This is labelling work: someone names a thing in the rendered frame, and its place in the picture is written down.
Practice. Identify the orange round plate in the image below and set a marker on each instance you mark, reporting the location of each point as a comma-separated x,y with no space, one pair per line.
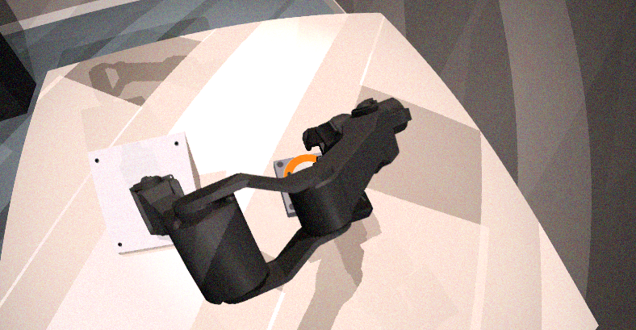
298,163

